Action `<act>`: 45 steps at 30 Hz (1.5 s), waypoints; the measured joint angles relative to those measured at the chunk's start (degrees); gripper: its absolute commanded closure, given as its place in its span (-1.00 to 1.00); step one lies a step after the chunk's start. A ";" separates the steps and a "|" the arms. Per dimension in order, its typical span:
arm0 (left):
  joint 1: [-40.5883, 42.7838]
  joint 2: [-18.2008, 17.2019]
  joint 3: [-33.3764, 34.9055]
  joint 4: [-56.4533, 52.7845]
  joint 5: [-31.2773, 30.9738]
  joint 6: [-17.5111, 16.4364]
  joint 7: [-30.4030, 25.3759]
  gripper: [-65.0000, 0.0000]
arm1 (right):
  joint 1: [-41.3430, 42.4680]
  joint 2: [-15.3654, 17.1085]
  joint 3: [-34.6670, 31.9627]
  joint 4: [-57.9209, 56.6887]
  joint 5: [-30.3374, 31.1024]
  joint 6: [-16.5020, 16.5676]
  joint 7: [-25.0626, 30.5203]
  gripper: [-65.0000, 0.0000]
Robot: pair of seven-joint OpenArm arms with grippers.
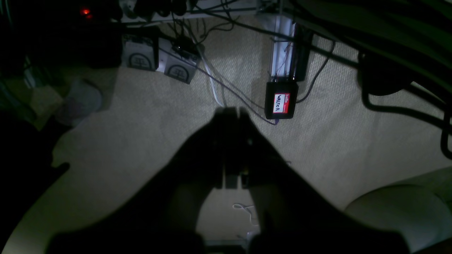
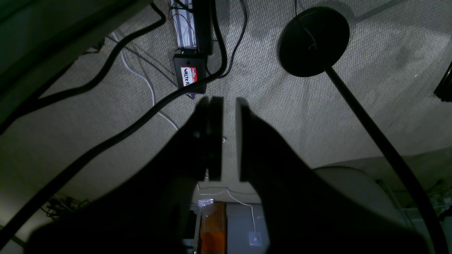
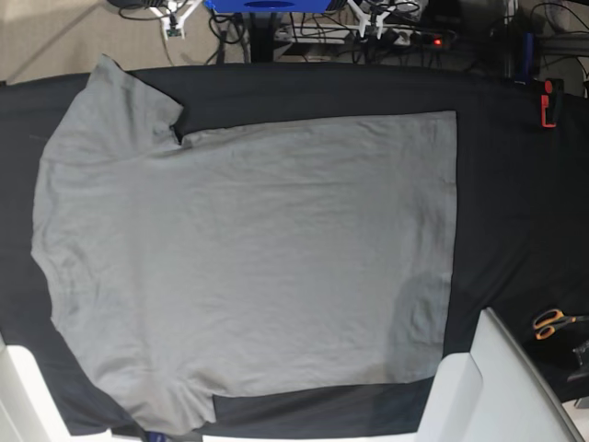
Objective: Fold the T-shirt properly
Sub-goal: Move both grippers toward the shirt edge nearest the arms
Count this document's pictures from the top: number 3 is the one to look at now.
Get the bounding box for grey T-shirt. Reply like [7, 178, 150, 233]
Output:
[31, 57, 457, 436]

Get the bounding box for blue plastic box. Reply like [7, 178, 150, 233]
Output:
[203, 0, 331, 14]

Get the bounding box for white chair back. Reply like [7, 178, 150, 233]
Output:
[415, 308, 583, 442]

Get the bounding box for red black clamp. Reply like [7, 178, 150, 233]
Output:
[540, 78, 564, 129]

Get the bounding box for black object right edge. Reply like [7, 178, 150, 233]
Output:
[567, 341, 589, 382]

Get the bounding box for white chair part left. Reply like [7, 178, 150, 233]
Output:
[1, 341, 71, 442]

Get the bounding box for black metal stand post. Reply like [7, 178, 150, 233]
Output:
[244, 12, 282, 64]

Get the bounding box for orange handled scissors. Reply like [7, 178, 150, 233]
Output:
[532, 308, 588, 341]

